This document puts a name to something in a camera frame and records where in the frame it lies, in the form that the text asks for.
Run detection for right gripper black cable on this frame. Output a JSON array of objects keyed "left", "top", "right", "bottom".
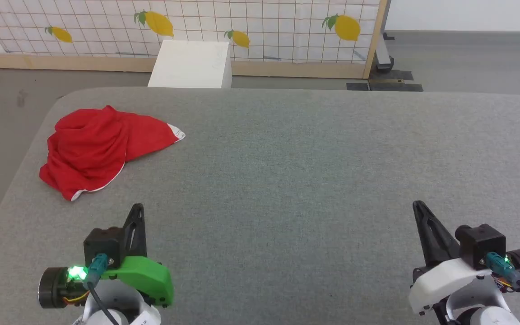
[{"left": 485, "top": 252, "right": 520, "bottom": 316}]

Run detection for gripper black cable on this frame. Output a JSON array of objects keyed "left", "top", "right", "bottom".
[
  {"left": 83, "top": 253, "right": 121, "bottom": 325},
  {"left": 485, "top": 252, "right": 520, "bottom": 316}
]

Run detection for lemon print grid partition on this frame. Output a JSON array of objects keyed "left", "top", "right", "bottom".
[{"left": 0, "top": 0, "right": 389, "bottom": 79}]

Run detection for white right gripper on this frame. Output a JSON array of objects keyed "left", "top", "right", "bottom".
[{"left": 407, "top": 200, "right": 520, "bottom": 316}]

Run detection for black floor plates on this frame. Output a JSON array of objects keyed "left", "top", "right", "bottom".
[{"left": 347, "top": 70, "right": 423, "bottom": 92}]

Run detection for white box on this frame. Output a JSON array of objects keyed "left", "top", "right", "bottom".
[{"left": 147, "top": 40, "right": 232, "bottom": 89}]

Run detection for red garment with white trim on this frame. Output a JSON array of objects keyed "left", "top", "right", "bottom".
[{"left": 39, "top": 105, "right": 186, "bottom": 202}]

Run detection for grey metal post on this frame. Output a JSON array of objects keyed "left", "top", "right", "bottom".
[{"left": 375, "top": 0, "right": 395, "bottom": 74}]

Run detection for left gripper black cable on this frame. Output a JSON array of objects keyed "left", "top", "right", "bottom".
[{"left": 83, "top": 253, "right": 121, "bottom": 325}]

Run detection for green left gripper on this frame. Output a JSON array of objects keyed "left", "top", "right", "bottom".
[{"left": 38, "top": 203, "right": 175, "bottom": 310}]

